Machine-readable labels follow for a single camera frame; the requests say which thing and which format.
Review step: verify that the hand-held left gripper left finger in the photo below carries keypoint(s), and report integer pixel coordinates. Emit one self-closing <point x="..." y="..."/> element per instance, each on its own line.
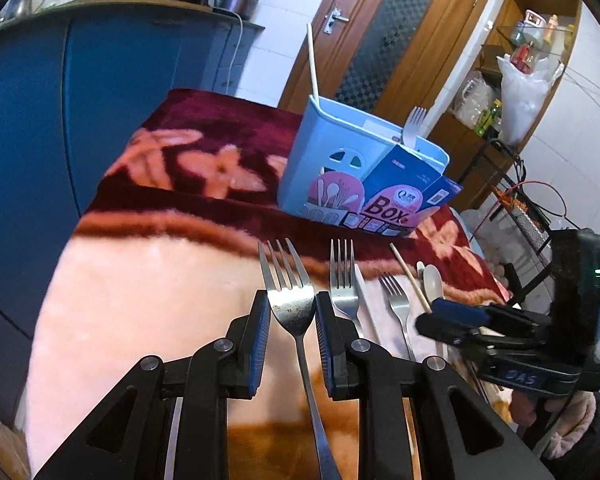
<point x="261" y="345"/>

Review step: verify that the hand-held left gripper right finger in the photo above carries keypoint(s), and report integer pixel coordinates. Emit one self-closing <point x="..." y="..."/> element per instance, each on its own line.
<point x="325" y="350"/>

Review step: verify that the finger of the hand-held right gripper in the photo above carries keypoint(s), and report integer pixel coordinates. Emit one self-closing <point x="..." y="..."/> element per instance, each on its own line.
<point x="440" y="327"/>
<point x="460" y="312"/>

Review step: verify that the white spoon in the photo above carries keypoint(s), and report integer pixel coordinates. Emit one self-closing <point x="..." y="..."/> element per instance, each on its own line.
<point x="433" y="282"/>

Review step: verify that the small stainless steel fork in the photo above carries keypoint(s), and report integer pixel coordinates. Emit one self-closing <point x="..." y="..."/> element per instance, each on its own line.
<point x="397" y="302"/>

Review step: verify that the large stainless steel fork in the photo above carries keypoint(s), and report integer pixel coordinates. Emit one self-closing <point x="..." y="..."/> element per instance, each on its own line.
<point x="292" y="305"/>

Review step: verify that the stainless steel table knife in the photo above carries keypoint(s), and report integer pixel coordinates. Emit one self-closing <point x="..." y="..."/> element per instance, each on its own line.
<point x="367" y="310"/>

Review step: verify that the light blue utensil holder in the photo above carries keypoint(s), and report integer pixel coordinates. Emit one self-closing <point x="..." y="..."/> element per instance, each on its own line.
<point x="320" y="160"/>

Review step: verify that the person's right forearm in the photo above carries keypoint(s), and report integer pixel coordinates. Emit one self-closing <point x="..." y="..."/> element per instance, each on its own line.
<point x="575" y="420"/>

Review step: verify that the person's right hand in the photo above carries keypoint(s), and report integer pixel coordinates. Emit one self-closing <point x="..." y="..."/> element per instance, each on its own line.
<point x="530" y="410"/>

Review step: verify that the red floral blanket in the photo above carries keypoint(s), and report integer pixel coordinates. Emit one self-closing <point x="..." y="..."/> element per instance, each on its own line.
<point x="180" y="285"/>

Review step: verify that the printed cardboard sleeve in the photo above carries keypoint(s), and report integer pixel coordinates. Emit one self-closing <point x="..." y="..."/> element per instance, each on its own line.
<point x="405" y="185"/>

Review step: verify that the wooden shelf unit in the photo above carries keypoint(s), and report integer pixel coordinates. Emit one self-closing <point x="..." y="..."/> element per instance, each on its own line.
<point x="480" y="175"/>

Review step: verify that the green bottle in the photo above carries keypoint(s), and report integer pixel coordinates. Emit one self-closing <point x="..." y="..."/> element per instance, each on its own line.
<point x="491" y="117"/>

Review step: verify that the white plastic bag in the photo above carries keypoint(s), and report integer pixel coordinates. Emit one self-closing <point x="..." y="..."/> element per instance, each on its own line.
<point x="527" y="100"/>

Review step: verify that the clear plastic bag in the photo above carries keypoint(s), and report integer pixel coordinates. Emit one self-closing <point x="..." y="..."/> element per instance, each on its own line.
<point x="472" y="97"/>

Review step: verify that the blue lower kitchen cabinets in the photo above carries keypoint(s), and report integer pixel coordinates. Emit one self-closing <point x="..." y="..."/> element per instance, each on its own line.
<point x="105" y="110"/>

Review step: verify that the wooden door with glass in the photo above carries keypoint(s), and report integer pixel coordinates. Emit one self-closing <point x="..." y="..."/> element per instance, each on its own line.
<point x="380" y="35"/>

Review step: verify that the dark slow cooker pot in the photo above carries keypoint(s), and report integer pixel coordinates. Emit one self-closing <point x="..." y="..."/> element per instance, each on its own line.
<point x="237" y="2"/>

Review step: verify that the metal kettle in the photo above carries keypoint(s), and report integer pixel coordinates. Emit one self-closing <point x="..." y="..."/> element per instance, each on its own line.
<point x="22" y="2"/>

